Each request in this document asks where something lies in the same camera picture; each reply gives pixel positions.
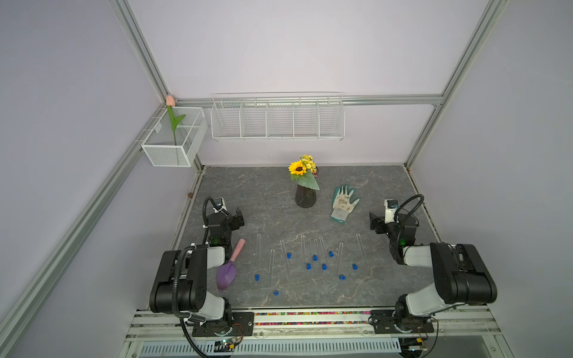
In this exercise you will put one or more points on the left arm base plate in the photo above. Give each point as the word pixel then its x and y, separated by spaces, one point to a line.
pixel 241 324

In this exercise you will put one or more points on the white mesh wall basket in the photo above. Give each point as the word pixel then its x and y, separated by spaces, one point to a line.
pixel 158 144

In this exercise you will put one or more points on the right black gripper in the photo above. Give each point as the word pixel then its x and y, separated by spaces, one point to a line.
pixel 378 222

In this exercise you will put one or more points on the yellow sunflower bouquet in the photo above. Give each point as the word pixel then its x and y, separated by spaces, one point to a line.
pixel 304 172

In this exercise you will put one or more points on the pink artificial tulip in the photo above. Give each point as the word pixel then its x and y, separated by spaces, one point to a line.
pixel 174 120

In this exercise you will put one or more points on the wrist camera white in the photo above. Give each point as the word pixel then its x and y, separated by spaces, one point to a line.
pixel 391 206
pixel 219 206

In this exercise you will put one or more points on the purple scoop pink handle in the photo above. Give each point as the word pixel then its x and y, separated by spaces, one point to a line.
pixel 227 272

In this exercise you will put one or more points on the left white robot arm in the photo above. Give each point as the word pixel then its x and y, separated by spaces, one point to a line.
pixel 180 285

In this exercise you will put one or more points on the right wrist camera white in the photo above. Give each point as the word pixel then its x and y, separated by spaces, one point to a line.
pixel 391 206

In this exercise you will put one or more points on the white wire wall shelf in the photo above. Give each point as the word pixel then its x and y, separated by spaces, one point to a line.
pixel 278 116

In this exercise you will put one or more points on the dark glass flower vase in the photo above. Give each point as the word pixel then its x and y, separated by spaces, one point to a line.
pixel 305 197

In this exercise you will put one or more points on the white vented cable duct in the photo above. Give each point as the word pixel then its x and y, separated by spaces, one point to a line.
pixel 281 348

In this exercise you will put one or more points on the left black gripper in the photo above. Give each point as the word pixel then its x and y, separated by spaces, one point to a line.
pixel 235 224

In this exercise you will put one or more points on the clear test tube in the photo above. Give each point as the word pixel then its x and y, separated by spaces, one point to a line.
pixel 324 251
pixel 363 251

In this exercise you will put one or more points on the green white work glove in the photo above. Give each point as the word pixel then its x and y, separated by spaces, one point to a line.
pixel 343 203

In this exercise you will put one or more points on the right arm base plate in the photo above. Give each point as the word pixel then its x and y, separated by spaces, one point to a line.
pixel 390 322

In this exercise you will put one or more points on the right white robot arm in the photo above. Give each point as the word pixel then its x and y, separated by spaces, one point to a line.
pixel 461 278

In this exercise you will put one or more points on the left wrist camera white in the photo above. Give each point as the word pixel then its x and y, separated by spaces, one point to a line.
pixel 219 206

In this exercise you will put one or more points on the green circuit board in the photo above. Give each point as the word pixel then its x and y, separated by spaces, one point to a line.
pixel 224 346

